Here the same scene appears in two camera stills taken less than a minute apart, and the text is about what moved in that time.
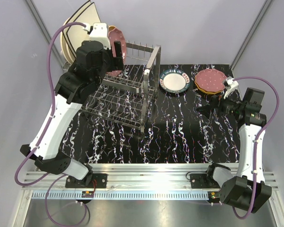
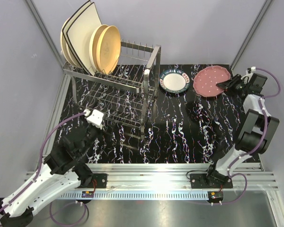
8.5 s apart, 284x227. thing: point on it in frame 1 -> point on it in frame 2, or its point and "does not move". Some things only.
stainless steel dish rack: [123, 98] does not move
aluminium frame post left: [55, 46] does not move
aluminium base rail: [144, 176] does not move
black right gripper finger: [206, 110] -> [225, 84]
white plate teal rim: [174, 81] does not move
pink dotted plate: [115, 34] -> [205, 80]
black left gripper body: [110, 63] -> [93, 134]
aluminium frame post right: [258, 18] does not move
